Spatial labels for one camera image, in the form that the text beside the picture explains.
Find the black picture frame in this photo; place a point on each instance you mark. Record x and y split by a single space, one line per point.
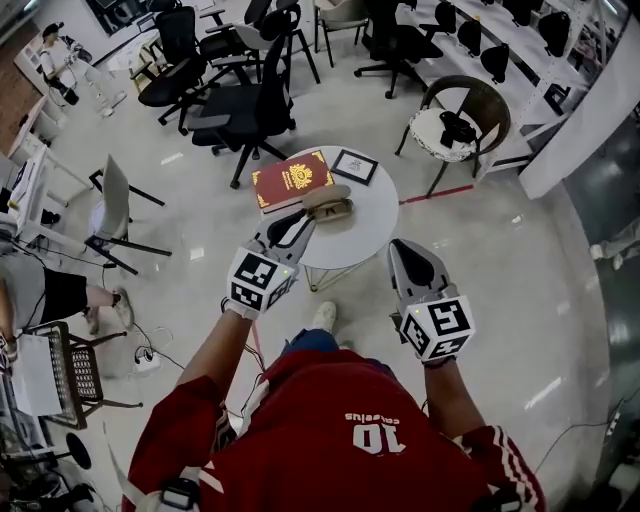
354 165

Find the person's left forearm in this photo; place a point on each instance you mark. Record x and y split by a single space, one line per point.
215 350

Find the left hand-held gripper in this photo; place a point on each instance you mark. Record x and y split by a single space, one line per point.
260 280

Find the white power strip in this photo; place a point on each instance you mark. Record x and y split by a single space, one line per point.
148 362

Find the row of black bags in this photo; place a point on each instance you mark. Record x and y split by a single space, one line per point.
495 60

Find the black office chair tall back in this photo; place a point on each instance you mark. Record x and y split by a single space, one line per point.
175 35

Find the grey shell chair black legs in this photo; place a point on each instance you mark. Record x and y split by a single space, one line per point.
250 37

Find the white-backed chair black frame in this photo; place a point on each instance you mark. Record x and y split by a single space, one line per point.
117 195

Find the round wooden table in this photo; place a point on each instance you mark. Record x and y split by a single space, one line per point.
145 50

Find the white desk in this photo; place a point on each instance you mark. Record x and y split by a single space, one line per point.
30 185

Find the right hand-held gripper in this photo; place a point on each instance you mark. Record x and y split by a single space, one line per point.
440 325

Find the person's red jersey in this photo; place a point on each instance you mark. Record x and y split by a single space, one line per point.
325 450

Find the brown metal mesh chair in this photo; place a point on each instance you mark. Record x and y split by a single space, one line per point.
82 370

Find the white seat cushion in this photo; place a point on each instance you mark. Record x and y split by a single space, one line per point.
425 135

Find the person's left hand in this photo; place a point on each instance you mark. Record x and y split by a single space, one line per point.
240 310

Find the beige armchair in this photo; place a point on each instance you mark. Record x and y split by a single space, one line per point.
340 10

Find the person's right forearm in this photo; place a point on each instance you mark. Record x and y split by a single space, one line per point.
450 395

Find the brown wicker armchair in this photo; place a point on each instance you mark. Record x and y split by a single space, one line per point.
492 105

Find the person's white shoe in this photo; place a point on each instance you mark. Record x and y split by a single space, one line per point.
325 315

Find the white pillar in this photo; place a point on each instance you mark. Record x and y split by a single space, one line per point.
575 130

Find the black round stool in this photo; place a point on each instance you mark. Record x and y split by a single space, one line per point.
79 450

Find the beige glasses case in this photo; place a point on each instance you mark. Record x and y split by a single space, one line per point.
325 192

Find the white paper sheet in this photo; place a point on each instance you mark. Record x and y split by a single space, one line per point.
35 375

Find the round white side table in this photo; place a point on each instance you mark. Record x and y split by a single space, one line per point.
370 220

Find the person's blue trouser leg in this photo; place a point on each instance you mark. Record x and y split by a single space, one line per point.
315 340

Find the black device on cushion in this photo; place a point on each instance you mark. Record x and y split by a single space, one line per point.
455 130

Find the red book with gold print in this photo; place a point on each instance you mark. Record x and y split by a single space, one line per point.
280 185

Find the white metal shelf rack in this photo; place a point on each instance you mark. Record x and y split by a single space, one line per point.
525 50

